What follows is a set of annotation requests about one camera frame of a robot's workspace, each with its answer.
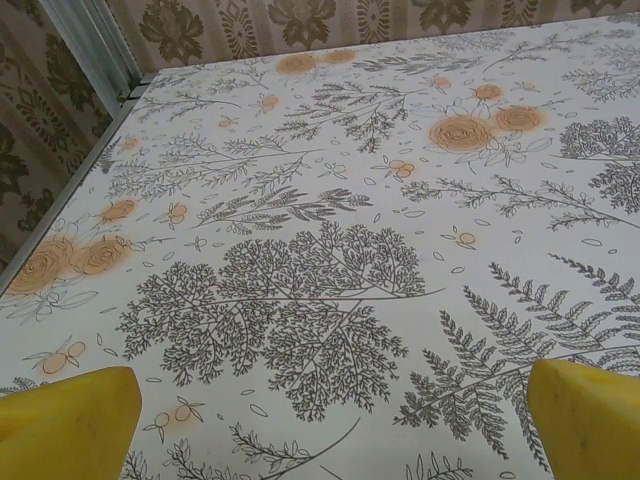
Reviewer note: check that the aluminium frame post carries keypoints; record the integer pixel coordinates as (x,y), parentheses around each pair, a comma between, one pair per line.
(95,35)

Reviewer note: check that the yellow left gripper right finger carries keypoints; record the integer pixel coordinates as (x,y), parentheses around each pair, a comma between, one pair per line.
(595,430)

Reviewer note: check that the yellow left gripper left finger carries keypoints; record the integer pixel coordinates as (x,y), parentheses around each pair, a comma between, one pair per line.
(65,430)

